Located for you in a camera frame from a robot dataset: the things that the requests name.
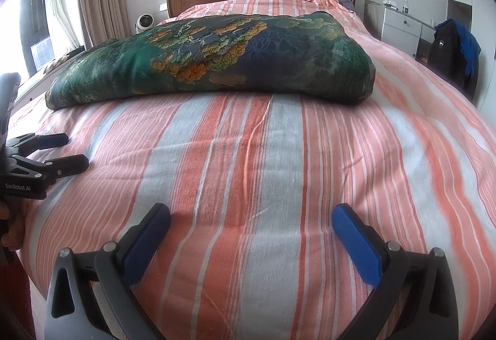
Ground person's left hand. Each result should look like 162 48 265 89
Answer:
0 202 26 251

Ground green landscape brocade jacket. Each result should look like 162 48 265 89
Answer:
45 11 376 110

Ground sheer white curtain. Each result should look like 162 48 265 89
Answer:
45 0 84 58

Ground clear water bottle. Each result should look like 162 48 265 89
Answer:
402 0 410 14

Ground small white fan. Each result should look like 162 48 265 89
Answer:
135 14 155 33

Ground white bedside dresser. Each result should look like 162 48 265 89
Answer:
363 0 435 65

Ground orange fluffy blanket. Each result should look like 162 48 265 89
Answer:
0 247 36 340

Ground black and blue hanging jacket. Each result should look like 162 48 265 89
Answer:
427 19 481 101

